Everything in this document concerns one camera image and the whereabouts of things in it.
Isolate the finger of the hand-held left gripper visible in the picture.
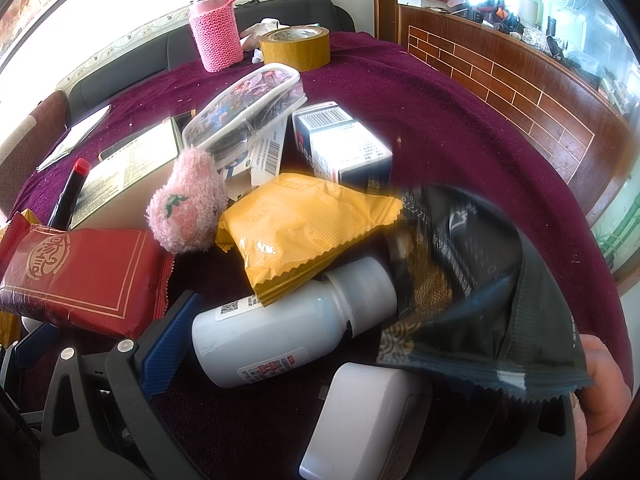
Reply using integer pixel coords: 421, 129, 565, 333
11, 323, 59, 369

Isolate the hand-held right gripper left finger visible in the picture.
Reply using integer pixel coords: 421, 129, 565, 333
40, 290, 203, 480

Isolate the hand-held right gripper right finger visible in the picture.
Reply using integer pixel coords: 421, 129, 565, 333
470, 392, 591, 480

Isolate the red snack packet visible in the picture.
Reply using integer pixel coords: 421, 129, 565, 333
0, 212, 176, 340

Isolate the black gold-patterned packet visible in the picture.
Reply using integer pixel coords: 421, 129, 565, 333
376, 230, 596, 403

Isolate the pink plush toy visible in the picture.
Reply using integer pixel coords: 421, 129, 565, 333
145, 146, 228, 255

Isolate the yellow snack packet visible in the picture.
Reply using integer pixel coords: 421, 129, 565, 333
216, 172, 403, 307

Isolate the white power adapter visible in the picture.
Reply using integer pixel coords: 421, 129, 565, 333
299, 362, 433, 480

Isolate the person's left hand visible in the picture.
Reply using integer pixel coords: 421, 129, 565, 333
575, 334, 633, 466

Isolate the white plastic bottle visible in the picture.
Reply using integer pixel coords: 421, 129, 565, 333
191, 256, 398, 389

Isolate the red capped black marker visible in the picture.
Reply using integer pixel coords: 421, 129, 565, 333
47, 158, 91, 231

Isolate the flat cream box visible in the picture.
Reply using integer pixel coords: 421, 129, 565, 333
70, 117, 183, 231

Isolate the green framed picture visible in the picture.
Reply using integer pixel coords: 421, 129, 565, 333
592, 210, 633, 281

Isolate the white paper sheet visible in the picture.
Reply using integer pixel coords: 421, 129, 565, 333
37, 105, 112, 173

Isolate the maroon cushion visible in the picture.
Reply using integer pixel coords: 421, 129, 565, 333
0, 91, 71, 211

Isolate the clear cartoon-print pencil case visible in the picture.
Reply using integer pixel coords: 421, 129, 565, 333
181, 62, 307, 161

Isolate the blue white barcode box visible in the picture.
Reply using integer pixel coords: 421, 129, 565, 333
291, 101, 393, 186

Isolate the black sofa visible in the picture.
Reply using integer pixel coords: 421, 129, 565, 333
67, 0, 357, 111

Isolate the pink knit-sleeved bottle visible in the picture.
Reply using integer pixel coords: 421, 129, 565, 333
187, 0, 242, 73

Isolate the yellow tape roll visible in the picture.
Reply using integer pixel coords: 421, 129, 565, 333
259, 25, 332, 73

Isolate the white tissue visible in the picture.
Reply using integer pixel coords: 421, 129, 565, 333
240, 17, 282, 63

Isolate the maroon tablecloth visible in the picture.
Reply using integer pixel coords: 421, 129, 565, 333
10, 30, 628, 480

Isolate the wooden brick-pattern cabinet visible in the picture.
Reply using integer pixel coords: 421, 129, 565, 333
372, 0, 636, 241

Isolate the pile of assorted clutter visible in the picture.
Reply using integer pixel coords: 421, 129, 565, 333
447, 0, 616, 91

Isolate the framed wall painting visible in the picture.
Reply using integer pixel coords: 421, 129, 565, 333
0, 0, 106, 76

